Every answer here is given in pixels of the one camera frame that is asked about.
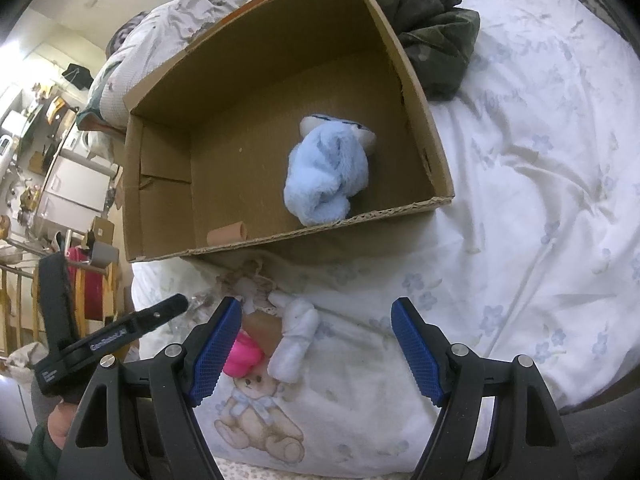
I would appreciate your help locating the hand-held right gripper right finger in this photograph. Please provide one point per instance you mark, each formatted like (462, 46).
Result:
(415, 347)

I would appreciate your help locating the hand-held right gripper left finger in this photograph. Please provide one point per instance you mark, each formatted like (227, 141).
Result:
(212, 355)

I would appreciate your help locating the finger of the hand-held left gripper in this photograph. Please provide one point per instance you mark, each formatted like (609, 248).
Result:
(160, 310)

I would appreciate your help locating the pink soft toy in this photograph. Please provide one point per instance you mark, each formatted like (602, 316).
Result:
(242, 357)

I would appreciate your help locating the white cloth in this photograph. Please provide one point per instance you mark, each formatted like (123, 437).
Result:
(295, 340)

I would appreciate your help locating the large cardboard box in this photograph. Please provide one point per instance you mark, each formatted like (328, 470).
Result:
(240, 125)

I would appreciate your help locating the person's left forearm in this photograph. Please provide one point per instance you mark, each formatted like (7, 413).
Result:
(42, 455)

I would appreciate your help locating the person's left hand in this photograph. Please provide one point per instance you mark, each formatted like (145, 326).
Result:
(60, 425)

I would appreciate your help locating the red cloth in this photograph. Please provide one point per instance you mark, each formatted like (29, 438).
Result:
(85, 280)

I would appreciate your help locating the wooden rack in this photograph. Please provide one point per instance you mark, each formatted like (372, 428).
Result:
(15, 305)

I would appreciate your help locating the beige lace cloth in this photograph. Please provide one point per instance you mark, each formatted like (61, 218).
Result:
(240, 277)

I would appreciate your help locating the teddy bear printed blanket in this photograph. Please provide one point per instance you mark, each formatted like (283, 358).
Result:
(360, 410)

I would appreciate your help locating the small cardboard box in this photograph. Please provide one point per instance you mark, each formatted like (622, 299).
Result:
(102, 230)

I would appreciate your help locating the white cabinet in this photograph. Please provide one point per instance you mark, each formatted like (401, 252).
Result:
(75, 185)

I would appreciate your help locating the light blue plush toy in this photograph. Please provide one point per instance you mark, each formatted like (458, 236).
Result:
(325, 175)

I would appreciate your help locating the white floral bedsheet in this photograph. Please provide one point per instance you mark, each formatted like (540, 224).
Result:
(525, 185)

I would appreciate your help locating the black hanging cloth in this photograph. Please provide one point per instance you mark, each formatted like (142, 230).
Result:
(77, 74)

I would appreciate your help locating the white quilted blanket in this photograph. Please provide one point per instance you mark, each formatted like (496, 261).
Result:
(145, 45)

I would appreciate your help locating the dark green jacket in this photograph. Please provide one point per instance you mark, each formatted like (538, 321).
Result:
(430, 35)

